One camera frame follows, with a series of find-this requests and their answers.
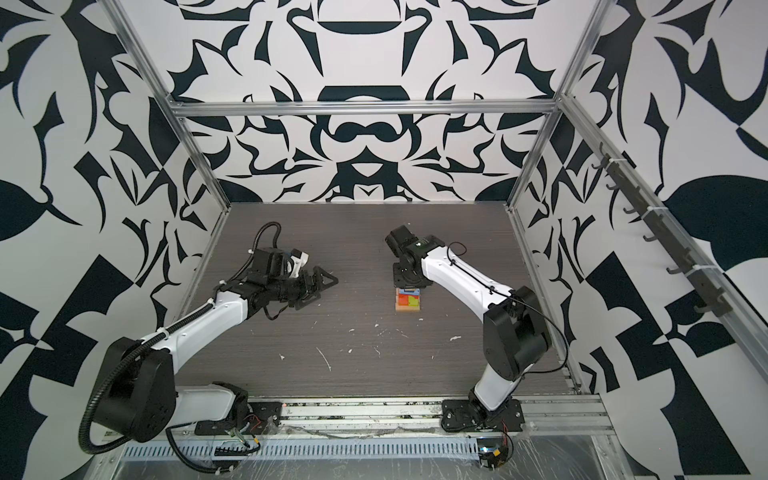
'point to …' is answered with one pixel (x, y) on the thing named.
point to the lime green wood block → (413, 302)
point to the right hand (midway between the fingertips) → (408, 279)
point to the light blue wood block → (417, 291)
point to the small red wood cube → (407, 295)
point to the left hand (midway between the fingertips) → (331, 282)
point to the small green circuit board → (492, 460)
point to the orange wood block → (403, 301)
